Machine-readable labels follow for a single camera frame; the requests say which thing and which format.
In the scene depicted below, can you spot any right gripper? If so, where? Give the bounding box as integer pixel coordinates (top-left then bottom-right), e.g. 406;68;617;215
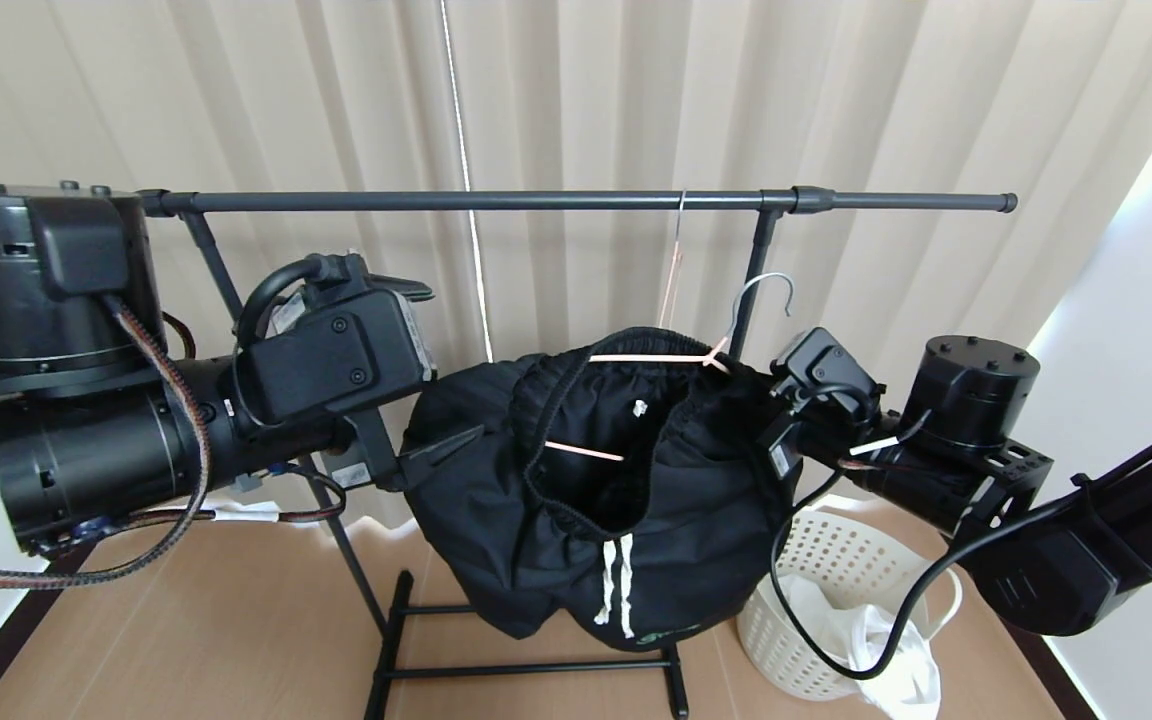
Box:
758;405;902;491

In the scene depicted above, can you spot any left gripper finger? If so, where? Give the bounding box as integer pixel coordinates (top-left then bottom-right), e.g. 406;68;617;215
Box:
396;424;487;492
370;274;436;302

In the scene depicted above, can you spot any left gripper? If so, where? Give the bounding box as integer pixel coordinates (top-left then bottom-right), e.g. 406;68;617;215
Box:
0;355;409;556

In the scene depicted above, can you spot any black garment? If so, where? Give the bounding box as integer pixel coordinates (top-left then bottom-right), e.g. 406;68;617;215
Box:
401;326;803;653

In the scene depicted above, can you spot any pink clothes hanger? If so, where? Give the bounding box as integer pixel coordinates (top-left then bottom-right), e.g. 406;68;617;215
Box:
542;272;795;464
658;190;689;332

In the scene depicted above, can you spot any white laundry basket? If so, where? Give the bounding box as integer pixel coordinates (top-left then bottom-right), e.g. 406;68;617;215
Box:
736;505;965;702

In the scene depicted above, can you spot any black clothes rack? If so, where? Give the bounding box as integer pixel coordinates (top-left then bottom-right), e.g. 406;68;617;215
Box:
136;187;1019;720

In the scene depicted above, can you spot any white garment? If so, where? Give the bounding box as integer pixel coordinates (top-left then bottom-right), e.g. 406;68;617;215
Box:
796;575;942;720

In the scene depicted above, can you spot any beige curtain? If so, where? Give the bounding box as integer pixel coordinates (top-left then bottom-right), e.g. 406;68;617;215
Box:
0;0;1152;546

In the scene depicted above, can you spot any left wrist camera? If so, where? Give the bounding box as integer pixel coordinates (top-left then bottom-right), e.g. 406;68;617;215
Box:
236;275;434;426

